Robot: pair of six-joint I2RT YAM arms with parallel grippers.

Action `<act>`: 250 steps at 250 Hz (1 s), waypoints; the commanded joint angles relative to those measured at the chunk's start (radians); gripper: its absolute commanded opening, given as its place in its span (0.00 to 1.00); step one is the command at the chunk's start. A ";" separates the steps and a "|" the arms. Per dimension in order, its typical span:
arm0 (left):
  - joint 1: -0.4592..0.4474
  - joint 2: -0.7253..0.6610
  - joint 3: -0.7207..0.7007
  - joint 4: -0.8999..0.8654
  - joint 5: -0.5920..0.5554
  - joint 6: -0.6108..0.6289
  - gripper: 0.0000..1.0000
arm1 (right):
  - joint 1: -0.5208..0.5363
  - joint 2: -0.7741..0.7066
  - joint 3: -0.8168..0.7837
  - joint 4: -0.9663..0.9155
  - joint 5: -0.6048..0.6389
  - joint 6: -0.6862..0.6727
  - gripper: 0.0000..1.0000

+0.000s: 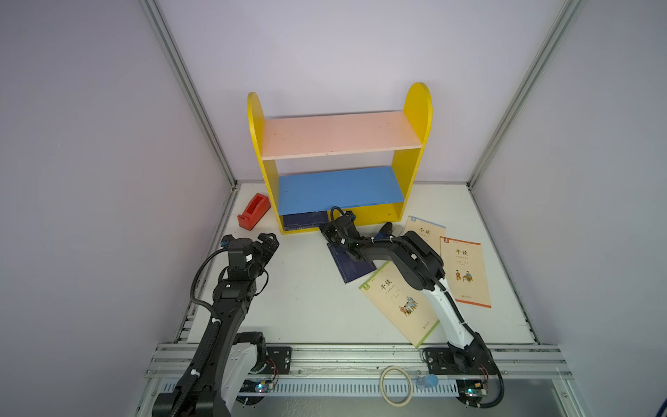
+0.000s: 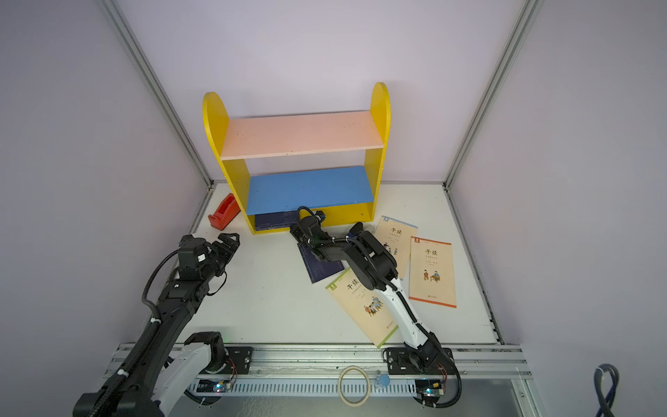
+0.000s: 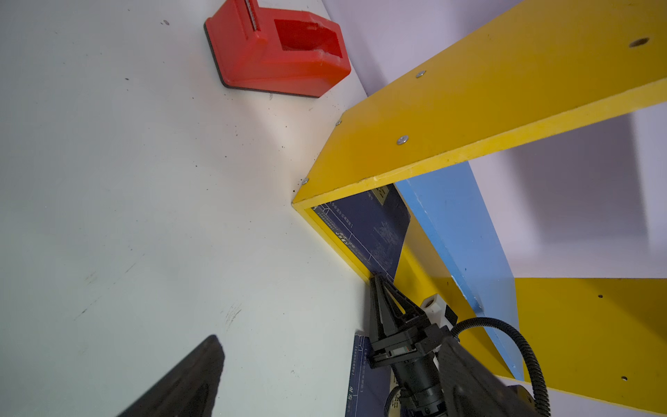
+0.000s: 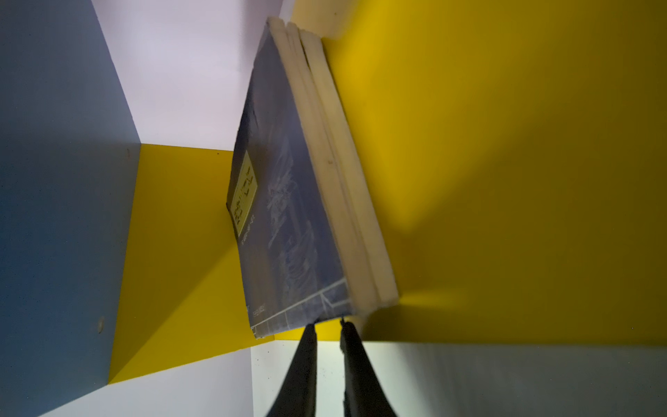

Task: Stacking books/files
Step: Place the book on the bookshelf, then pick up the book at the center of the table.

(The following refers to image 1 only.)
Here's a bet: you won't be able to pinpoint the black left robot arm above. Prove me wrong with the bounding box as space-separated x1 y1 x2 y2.
151 233 280 416

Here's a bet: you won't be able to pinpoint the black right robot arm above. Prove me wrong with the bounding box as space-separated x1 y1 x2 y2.
319 206 500 375

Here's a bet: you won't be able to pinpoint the dark purple book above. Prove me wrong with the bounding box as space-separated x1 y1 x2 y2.
327 243 376 283
282 210 329 231

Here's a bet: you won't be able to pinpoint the blue black stapler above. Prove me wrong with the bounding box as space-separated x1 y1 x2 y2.
375 222 394 238

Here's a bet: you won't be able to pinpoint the red tape dispenser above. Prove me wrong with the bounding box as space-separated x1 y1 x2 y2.
237 193 271 230

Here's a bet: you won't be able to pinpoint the left green circuit board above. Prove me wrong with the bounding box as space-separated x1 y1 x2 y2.
250 381 276 394

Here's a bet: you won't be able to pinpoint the aluminium front rail frame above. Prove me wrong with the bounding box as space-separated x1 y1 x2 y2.
132 342 587 417

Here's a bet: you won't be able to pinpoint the yellow shelf pink blue boards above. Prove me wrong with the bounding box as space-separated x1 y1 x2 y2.
247 83 434 235

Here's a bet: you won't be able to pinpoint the beige book blue edge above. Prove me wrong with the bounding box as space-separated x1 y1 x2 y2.
404 215 446 253

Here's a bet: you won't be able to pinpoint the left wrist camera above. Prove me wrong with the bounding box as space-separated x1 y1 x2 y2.
220 235 236 248

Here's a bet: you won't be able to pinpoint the beige book orange edge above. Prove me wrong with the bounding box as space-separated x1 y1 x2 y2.
440 236 492 309

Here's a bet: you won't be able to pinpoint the beige tape ring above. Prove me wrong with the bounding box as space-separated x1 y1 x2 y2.
379 366 413 408

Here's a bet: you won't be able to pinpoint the small blue cap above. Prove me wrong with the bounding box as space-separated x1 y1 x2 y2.
415 374 439 389

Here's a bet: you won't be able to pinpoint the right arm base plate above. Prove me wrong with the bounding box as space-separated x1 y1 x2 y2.
421 345 499 375

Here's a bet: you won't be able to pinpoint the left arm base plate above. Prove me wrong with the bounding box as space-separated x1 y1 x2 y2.
250 345 293 376

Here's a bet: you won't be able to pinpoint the green circuit board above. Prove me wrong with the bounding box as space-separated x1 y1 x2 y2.
456 380 487 401
250 381 276 394

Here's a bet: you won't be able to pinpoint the beige book green edge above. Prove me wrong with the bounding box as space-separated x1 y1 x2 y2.
360 262 439 348

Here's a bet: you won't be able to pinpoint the right green circuit board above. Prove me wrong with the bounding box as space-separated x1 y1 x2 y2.
456 380 487 401

